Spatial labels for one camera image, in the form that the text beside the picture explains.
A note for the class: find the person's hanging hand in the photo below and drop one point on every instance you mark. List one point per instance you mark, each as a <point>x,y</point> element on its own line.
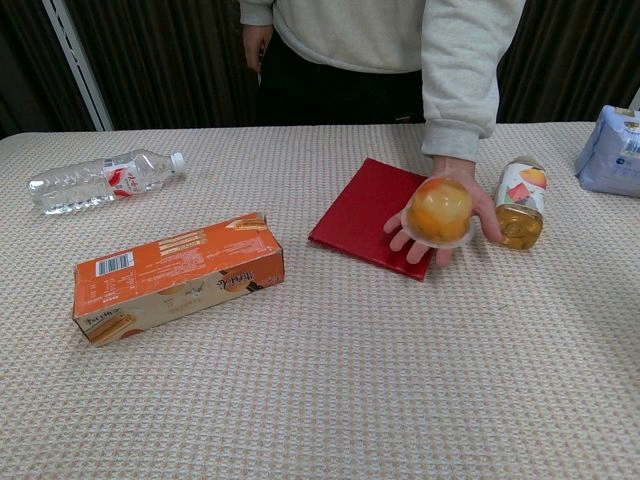
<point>252,50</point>

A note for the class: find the person's open hand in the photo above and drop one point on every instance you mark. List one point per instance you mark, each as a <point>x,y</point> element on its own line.
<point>481,204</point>

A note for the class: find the orange fruit jelly cup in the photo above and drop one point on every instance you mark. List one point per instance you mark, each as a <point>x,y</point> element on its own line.
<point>441,210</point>

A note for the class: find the grey sweatshirt forearm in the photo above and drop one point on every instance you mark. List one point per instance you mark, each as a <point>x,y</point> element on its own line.
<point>457,75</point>

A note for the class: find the yellow juice bottle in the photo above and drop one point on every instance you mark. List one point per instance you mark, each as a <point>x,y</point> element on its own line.
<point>521,205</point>

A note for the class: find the person in grey sweatshirt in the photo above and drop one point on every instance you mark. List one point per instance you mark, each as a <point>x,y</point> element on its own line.
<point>170,65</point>

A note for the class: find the person's torso in sweatshirt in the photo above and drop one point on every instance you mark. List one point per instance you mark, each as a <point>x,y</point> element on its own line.
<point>345,55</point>

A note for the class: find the red square cloth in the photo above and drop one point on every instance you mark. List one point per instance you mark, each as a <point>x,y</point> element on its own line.
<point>370,215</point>

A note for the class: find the blue wet wipes pack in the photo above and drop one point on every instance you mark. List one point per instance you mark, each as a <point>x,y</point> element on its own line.
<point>610,152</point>

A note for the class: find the clear plastic water bottle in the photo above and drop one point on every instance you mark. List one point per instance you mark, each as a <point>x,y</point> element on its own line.
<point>100,181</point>

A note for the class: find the patterned beige tablecloth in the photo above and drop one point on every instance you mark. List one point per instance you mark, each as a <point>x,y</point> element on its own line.
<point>300,350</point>

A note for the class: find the orange cardboard snack box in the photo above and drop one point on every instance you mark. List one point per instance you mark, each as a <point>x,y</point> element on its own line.
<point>175,277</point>

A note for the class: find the white metal rail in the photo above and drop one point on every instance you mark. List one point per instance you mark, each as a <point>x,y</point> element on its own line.
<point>80,62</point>

